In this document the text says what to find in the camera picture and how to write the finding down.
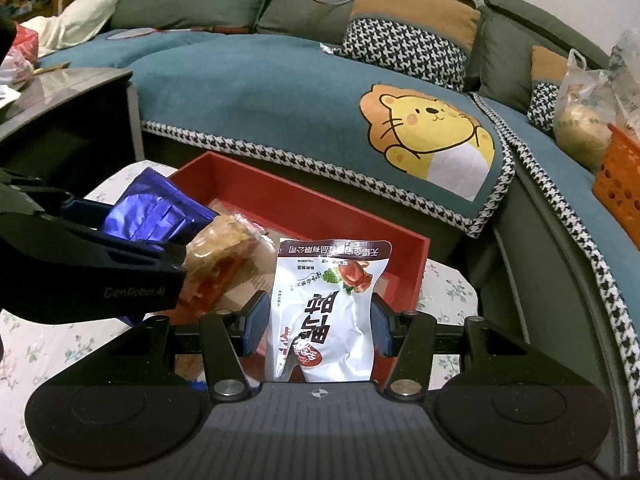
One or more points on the red cardboard box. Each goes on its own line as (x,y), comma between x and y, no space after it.
(320,210)

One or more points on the clear crumpled plastic bag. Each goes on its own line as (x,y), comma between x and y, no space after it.
(627,85)

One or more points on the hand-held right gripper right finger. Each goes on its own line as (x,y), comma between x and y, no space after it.
(382,328)

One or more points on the large tan houndstooth cushion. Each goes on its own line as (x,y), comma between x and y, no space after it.
(415,15)

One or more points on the orange plastic basket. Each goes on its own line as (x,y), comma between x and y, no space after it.
(620,195)

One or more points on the white garment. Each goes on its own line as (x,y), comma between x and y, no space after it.
(80,15)

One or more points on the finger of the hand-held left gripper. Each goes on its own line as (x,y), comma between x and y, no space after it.
(135,252)
(85,212)

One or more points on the clear packet of yellow crisps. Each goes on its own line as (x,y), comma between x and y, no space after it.
(215,250)

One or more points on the teal lion print sofa cover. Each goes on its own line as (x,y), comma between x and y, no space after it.
(250,90)

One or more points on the purple foil packet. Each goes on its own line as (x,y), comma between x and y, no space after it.
(150,210)

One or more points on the green sofa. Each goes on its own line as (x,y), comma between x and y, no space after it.
(190,5)

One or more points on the teal houndstooth trim sofa cover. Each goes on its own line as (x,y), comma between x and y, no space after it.
(560,180)

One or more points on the white and red plastic bag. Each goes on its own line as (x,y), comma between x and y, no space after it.
(20,55)

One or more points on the small tan houndstooth cushion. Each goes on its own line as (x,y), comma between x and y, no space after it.
(545,67)

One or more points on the white packet with meat picture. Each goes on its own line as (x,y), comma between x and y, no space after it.
(320,320)

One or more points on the dark coffee table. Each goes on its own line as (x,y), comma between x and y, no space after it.
(65,90)

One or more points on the plastic bag with food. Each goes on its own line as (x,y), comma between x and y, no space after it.
(580,125)

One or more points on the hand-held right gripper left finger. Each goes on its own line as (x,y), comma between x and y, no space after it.
(257,321)

